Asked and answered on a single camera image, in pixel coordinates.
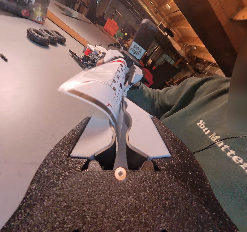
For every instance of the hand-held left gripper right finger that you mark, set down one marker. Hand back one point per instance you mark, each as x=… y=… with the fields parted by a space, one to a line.
x=148 y=137

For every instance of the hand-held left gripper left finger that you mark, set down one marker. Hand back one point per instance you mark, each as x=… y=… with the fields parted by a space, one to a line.
x=90 y=137

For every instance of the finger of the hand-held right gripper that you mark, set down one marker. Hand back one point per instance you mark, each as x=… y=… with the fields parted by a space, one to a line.
x=136 y=74
x=114 y=55

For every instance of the sticker sheet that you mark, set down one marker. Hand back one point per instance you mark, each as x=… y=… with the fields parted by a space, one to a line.
x=96 y=81

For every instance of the partly built lego truck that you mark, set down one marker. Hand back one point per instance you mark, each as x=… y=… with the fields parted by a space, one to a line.
x=90 y=54

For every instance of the black lego tire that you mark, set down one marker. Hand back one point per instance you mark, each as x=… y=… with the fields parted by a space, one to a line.
x=36 y=37
x=53 y=38
x=61 y=38

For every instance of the lego set box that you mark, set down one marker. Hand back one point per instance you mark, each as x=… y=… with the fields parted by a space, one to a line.
x=23 y=0

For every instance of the scattered small lego pieces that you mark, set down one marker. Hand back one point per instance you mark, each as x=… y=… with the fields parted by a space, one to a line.
x=3 y=57

